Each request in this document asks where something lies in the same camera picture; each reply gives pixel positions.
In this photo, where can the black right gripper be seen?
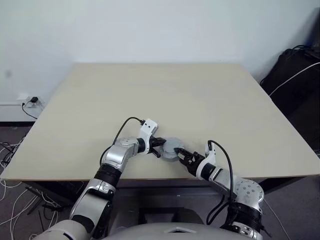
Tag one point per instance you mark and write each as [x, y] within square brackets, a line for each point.
[195, 161]

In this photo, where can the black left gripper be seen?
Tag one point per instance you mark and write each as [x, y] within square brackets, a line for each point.
[154, 143]

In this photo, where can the gray motor housing copper windings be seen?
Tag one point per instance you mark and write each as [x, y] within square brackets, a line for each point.
[168, 155]

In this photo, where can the gray motor housing lid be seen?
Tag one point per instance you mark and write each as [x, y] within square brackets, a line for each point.
[173, 143]

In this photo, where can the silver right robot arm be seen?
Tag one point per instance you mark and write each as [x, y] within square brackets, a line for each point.
[245, 190]

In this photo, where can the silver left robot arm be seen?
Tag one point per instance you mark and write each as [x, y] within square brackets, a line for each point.
[120, 152]

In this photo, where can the gray robot torso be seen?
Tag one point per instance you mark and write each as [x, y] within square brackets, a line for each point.
[162, 231]

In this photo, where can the black stand on floor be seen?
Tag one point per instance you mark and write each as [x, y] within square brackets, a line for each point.
[41, 203]

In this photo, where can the black bag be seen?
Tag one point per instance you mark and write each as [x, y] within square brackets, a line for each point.
[295, 82]

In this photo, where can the black power adapter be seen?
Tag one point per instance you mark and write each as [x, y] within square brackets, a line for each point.
[33, 99]

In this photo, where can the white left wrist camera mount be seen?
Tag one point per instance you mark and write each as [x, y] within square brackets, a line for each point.
[148, 127]

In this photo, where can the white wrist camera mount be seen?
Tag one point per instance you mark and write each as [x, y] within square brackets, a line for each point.
[148, 127]
[210, 156]

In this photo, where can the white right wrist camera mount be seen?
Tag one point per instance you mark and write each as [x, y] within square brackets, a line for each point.
[210, 156]

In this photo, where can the black table frame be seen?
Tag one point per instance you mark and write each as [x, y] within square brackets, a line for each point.
[155, 186]

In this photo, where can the white wall outlet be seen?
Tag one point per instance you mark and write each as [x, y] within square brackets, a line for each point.
[37, 103]

